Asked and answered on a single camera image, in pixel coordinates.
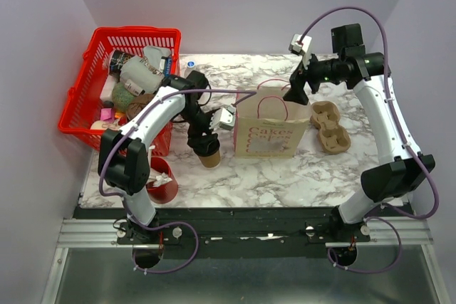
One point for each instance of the black plastic cup lid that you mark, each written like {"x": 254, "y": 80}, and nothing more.
{"x": 206, "y": 147}

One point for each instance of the blue book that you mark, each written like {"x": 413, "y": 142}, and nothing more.
{"x": 166, "y": 65}

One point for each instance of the brown paper coffee cup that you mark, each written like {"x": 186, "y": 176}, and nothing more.
{"x": 211, "y": 160}

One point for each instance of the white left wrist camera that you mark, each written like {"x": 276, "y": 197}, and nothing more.
{"x": 223, "y": 118}

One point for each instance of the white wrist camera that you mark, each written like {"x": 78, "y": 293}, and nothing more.
{"x": 223, "y": 118}
{"x": 300, "y": 45}

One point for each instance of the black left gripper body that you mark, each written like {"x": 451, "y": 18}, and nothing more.
{"x": 198, "y": 125}

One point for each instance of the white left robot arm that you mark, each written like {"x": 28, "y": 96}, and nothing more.
{"x": 124, "y": 163}

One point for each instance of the clear plastic water bottle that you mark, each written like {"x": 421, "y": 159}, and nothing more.
{"x": 190, "y": 66}

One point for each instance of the red cylindrical straw holder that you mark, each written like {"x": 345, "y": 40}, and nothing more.
{"x": 162, "y": 186}

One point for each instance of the red plastic shopping basket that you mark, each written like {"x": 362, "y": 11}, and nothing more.
{"x": 83, "y": 104}

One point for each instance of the pink and beige paper bag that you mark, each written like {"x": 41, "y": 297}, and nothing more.
{"x": 266, "y": 125}

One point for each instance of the dark printed can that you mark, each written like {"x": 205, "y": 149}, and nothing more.
{"x": 117, "y": 59}

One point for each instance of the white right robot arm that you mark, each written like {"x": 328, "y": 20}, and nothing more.
{"x": 403, "y": 166}

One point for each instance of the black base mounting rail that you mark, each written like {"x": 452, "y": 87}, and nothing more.
{"x": 234, "y": 233}

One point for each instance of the brown round lidded box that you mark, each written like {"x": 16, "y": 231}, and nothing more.
{"x": 138, "y": 104}

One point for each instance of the aluminium frame rail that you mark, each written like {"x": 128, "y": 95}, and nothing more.
{"x": 93, "y": 233}

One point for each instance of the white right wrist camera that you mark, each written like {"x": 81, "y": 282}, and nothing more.
{"x": 300, "y": 45}

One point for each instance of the brown cardboard cup carrier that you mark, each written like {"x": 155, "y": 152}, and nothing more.
{"x": 333, "y": 137}

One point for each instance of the grey cloth pouch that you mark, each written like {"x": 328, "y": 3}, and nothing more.
{"x": 144, "y": 74}

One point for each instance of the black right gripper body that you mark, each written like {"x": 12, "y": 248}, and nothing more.
{"x": 313, "y": 74}

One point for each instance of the pink small packet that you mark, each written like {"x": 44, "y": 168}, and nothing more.
{"x": 107, "y": 114}

